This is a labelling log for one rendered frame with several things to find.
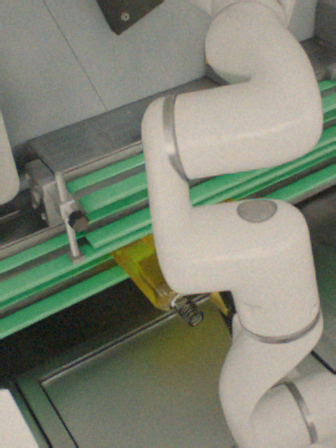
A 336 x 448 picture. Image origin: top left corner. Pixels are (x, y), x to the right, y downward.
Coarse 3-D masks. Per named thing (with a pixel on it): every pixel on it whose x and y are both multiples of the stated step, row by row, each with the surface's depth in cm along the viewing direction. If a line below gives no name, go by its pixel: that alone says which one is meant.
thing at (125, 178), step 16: (320, 96) 121; (128, 160) 108; (144, 160) 108; (96, 176) 105; (112, 176) 105; (128, 176) 105; (144, 176) 104; (80, 192) 103; (96, 192) 102; (112, 192) 102; (128, 192) 102; (96, 208) 100
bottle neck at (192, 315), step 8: (176, 296) 101; (184, 296) 101; (176, 304) 101; (184, 304) 100; (192, 304) 100; (184, 312) 99; (192, 312) 98; (200, 312) 99; (184, 320) 100; (192, 320) 100; (200, 320) 100
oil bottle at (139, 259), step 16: (144, 240) 109; (112, 256) 114; (128, 256) 107; (144, 256) 106; (128, 272) 110; (144, 272) 104; (160, 272) 103; (144, 288) 106; (160, 288) 101; (160, 304) 103
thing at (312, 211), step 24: (312, 216) 140; (312, 240) 135; (120, 288) 127; (72, 312) 123; (96, 312) 123; (120, 312) 123; (24, 336) 119; (48, 336) 119; (72, 336) 119; (0, 360) 115; (24, 360) 115
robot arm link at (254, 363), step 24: (240, 336) 70; (264, 336) 64; (288, 336) 63; (312, 336) 65; (240, 360) 68; (264, 360) 66; (288, 360) 65; (240, 384) 68; (264, 384) 67; (240, 408) 69; (264, 408) 74; (288, 408) 73; (240, 432) 71; (264, 432) 72; (288, 432) 73
